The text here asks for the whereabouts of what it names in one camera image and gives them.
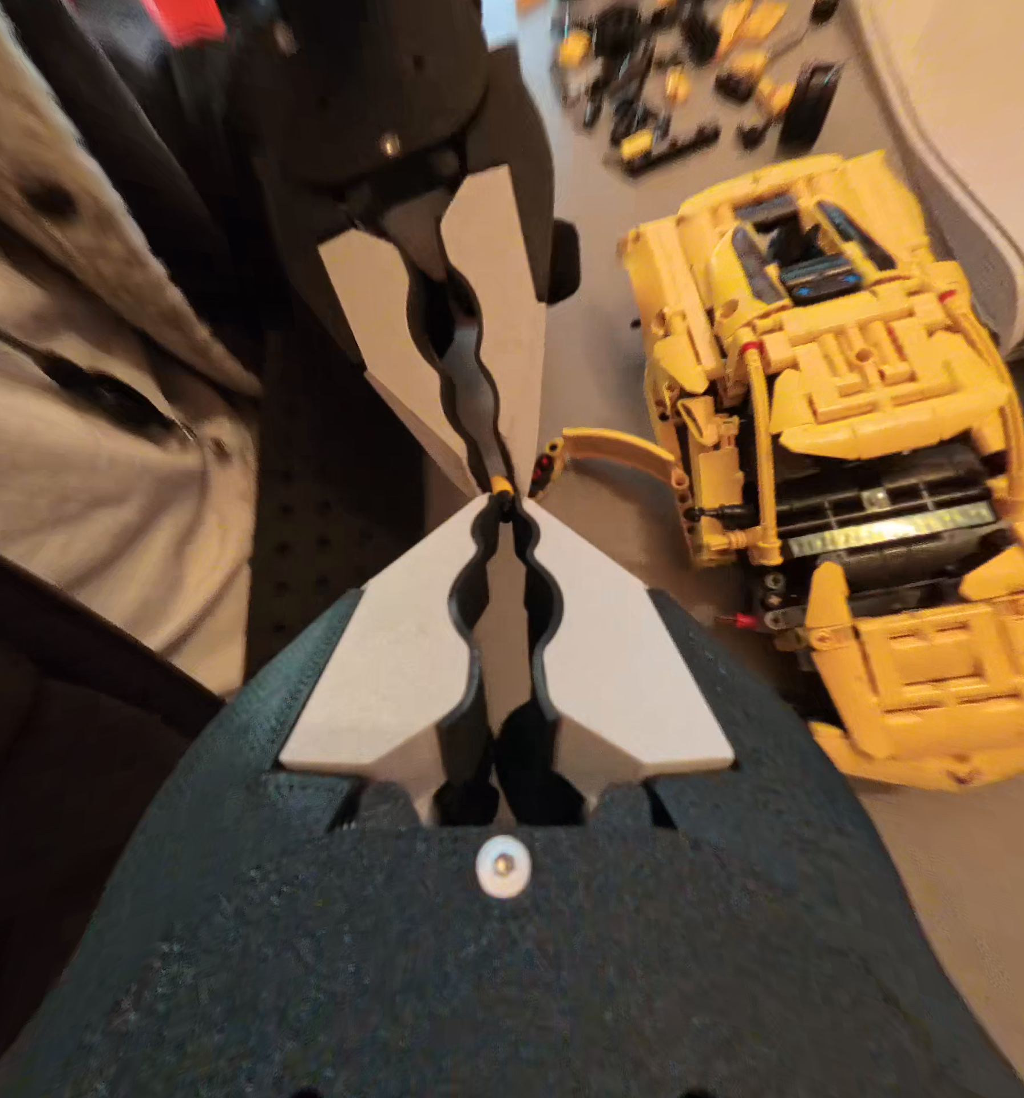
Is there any yellow toy brick car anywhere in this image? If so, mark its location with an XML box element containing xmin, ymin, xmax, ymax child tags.
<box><xmin>619</xmin><ymin>150</ymin><xmax>1024</xmax><ymax>790</ymax></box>

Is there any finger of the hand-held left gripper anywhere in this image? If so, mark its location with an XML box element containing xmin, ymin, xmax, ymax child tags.
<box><xmin>316</xmin><ymin>227</ymin><xmax>489</xmax><ymax>499</ymax></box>
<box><xmin>439</xmin><ymin>163</ymin><xmax>553</xmax><ymax>494</ymax></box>

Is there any black toy tyre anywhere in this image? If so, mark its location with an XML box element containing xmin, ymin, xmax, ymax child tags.
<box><xmin>778</xmin><ymin>62</ymin><xmax>845</xmax><ymax>157</ymax></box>

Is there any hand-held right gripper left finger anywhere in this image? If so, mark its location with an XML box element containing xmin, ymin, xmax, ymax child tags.
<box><xmin>279</xmin><ymin>496</ymin><xmax>489</xmax><ymax>825</ymax></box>

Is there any orange traffic cone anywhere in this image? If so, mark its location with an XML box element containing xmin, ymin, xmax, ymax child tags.
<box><xmin>138</xmin><ymin>0</ymin><xmax>227</xmax><ymax>48</ymax></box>

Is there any grey desk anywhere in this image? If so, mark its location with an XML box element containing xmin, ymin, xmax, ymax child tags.
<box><xmin>426</xmin><ymin>0</ymin><xmax>1024</xmax><ymax>1098</ymax></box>

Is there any dark fleece-lined jacket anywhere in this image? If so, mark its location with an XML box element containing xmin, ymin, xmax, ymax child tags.
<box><xmin>0</xmin><ymin>0</ymin><xmax>264</xmax><ymax>1073</ymax></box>

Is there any yellow curved panel piece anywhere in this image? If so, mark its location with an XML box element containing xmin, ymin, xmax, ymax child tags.
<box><xmin>527</xmin><ymin>426</ymin><xmax>692</xmax><ymax>516</ymax></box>

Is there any pile of black yellow bricks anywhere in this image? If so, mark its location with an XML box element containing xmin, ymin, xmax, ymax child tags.
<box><xmin>550</xmin><ymin>0</ymin><xmax>843</xmax><ymax>177</ymax></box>

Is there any instruction booklet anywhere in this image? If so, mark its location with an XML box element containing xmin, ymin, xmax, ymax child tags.
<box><xmin>847</xmin><ymin>0</ymin><xmax>1024</xmax><ymax>344</ymax></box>

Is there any black lanyard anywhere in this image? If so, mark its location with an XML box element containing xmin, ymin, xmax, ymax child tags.
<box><xmin>0</xmin><ymin>296</ymin><xmax>230</xmax><ymax>456</ymax></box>

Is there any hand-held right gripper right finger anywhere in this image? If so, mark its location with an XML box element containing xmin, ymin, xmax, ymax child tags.
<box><xmin>521</xmin><ymin>498</ymin><xmax>736</xmax><ymax>820</ymax></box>

